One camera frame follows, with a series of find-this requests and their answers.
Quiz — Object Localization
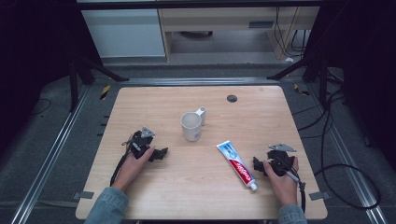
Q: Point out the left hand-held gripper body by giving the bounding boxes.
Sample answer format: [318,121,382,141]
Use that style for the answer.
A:
[128,125,157,160]

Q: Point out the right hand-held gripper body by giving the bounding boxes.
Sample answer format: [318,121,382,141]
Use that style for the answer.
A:
[266,142,298,178]

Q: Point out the person's left hand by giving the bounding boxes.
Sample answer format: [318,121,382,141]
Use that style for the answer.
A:
[111,145,156,193]

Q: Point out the person's right hand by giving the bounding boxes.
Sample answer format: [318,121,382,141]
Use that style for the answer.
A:
[262,156,300,207]

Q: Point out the toothpaste tube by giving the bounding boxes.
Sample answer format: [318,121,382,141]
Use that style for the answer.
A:
[216,139,259,192]

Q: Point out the white cup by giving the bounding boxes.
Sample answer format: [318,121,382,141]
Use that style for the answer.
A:
[179,105,207,143]

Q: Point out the grey tape piece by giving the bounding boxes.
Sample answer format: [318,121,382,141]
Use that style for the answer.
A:
[308,190,332,202]
[72,190,95,201]

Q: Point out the yellow black tape strip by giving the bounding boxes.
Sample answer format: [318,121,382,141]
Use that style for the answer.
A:
[99,84,112,101]
[292,82,311,97]

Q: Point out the black metal stand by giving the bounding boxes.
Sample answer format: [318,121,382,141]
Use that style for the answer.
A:
[266,46,331,108]
[68,43,131,114]

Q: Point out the white cabinet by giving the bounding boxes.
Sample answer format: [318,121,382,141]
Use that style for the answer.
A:
[80,7,166,59]

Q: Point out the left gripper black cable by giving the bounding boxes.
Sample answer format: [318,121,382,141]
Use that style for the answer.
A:
[109,133,135,188]

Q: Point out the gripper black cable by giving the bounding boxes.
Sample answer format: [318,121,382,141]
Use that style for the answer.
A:
[109,133,135,188]
[279,157,307,215]

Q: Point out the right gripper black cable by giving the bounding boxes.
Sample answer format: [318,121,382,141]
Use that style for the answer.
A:
[279,157,307,215]

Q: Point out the long black floor cable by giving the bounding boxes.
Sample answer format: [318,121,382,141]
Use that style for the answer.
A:
[293,88,383,211]

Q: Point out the aluminium floor rail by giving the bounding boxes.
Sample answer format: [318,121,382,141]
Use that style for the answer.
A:
[305,83,389,224]
[9,85,92,224]
[119,77,282,88]

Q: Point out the thin black floor cable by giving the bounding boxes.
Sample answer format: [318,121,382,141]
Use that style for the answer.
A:
[30,97,52,117]

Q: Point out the hanging black desk cables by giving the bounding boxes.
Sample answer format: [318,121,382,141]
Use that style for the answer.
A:
[273,6,310,60]

